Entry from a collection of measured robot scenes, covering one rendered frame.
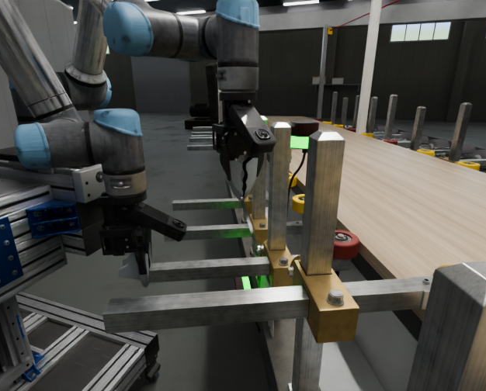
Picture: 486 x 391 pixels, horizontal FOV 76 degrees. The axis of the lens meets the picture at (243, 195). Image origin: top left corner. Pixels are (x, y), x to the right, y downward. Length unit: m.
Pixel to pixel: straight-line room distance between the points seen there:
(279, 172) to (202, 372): 1.17
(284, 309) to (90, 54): 0.88
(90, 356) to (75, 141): 1.08
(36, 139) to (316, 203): 0.44
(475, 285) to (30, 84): 0.69
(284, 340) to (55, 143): 0.58
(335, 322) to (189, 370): 1.28
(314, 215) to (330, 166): 0.07
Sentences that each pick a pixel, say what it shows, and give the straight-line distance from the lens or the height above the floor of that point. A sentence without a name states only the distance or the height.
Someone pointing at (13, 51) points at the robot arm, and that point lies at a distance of 0.72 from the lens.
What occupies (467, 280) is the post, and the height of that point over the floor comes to 1.12.
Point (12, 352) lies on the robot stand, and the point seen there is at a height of 0.42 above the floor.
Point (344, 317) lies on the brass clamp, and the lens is 0.42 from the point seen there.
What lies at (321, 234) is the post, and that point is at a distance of 0.43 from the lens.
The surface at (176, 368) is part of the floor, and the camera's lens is 1.66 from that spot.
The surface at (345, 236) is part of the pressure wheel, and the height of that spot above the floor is 0.90.
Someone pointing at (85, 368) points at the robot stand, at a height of 0.21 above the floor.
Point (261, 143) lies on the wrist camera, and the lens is 0.52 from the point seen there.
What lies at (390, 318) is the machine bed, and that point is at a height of 0.78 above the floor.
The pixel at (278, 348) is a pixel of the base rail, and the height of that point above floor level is 0.70.
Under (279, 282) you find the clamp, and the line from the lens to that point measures 0.68.
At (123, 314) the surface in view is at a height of 0.96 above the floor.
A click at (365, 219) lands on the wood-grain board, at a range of 0.85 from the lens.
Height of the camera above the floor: 1.22
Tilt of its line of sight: 19 degrees down
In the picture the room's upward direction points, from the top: straight up
